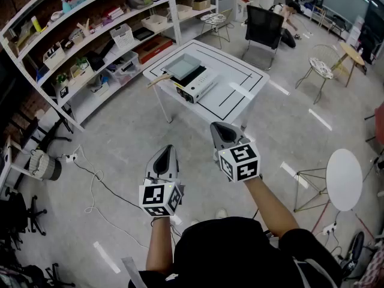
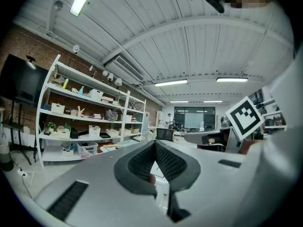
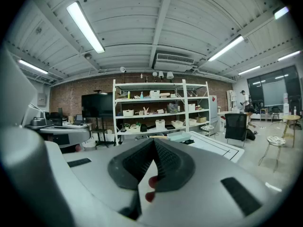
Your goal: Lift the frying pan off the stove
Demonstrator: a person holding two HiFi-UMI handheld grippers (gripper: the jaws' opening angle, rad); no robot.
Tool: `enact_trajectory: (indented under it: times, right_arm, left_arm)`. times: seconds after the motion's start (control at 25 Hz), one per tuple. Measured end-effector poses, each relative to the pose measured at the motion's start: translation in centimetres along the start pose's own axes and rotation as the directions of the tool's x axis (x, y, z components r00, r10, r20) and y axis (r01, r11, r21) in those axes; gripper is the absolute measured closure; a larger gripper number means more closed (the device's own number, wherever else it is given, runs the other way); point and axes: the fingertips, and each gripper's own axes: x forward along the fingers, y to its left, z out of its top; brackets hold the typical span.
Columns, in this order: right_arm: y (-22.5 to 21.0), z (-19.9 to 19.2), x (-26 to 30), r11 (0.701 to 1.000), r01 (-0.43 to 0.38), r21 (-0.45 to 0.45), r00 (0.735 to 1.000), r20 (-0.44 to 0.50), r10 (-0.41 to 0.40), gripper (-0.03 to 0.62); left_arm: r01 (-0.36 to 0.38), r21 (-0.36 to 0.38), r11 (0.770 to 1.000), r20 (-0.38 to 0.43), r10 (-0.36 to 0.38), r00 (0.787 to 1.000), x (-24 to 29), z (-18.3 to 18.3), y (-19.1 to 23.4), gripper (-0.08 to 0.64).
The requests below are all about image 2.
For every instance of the round ceiling fixture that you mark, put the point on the round ceiling fixture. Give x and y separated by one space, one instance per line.
58 5

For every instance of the grey cabinet red sticker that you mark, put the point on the grey cabinet red sticker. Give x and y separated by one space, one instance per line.
145 126

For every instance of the white perforated basket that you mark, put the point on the white perforated basket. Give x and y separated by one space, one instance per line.
96 94
94 131

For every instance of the small potted plant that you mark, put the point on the small potted plant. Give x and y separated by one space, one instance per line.
51 126

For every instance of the red white book stack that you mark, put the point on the red white book stack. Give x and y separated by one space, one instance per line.
95 116

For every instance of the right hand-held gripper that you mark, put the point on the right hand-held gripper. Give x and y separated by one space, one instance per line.
245 118

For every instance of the white shade lamp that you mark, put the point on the white shade lamp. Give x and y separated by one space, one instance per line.
118 81
110 76

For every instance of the yellow bottle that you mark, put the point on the yellow bottle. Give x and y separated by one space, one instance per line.
65 84

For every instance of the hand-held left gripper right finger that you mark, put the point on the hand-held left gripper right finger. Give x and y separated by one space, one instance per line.
180 169

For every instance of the red flat box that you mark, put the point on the red flat box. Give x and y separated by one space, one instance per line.
106 146

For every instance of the tall white cupboard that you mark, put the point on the tall white cupboard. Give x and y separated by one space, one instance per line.
159 118

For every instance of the wooden hand model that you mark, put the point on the wooden hand model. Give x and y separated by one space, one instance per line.
81 111

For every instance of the small white clip lamp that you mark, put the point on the small white clip lamp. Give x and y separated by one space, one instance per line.
91 67

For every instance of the teal spray bottle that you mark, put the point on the teal spray bottle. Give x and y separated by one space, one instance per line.
81 91

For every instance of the person's left hand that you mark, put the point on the person's left hand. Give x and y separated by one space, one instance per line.
153 179

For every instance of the black white patterned block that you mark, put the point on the black white patterned block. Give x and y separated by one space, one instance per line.
47 133

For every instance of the clear plastic storage box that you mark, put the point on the clear plastic storage box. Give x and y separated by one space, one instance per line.
87 150

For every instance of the white wall shelf rack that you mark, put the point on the white wall shelf rack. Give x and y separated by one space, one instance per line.
272 113

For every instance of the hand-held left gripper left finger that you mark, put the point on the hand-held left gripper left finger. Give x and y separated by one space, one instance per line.
132 171

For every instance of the white storage box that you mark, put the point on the white storage box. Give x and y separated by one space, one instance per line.
126 118

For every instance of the cream storage bin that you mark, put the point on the cream storage bin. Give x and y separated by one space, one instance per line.
64 133
125 132
112 133
58 108

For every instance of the black flat tray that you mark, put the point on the black flat tray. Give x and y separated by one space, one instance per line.
105 135

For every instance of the person's right forearm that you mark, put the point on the person's right forearm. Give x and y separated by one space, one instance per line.
247 146

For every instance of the black head camera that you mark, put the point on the black head camera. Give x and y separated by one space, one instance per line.
214 1

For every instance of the ceiling air conditioner unit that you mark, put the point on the ceiling air conditioner unit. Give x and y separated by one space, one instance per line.
129 67

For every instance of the small white storage bin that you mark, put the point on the small white storage bin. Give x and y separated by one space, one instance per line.
68 152

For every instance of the white globe lamp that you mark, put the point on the white globe lamp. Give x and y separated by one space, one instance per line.
105 73

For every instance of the small beige container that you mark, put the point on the small beige container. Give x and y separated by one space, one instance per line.
74 112

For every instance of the white metal shelving unit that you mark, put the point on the white metal shelving unit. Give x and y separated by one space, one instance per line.
53 154

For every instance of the black bag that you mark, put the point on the black bag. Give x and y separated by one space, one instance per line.
74 133

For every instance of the grey woven laundry basket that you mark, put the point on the grey woven laundry basket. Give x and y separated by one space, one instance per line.
4 157

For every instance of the grey fabric bag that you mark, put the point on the grey fabric bag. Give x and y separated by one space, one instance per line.
111 115

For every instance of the white water dispenser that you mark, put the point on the white water dispenser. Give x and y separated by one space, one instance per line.
201 126

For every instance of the white power strip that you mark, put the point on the white power strip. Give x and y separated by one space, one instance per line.
22 172

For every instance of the black television stand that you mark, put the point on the black television stand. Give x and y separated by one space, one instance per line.
13 125

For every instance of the beige flat box stack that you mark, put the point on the beige flat box stack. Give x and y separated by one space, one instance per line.
107 99

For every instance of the black lamp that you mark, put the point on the black lamp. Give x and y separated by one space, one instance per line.
30 58

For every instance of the cardboard box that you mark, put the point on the cardboard box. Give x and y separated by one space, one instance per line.
135 130

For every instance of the white spotlight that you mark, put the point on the white spotlight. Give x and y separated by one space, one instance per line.
76 48

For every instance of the black television screen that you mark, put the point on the black television screen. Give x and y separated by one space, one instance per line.
21 81

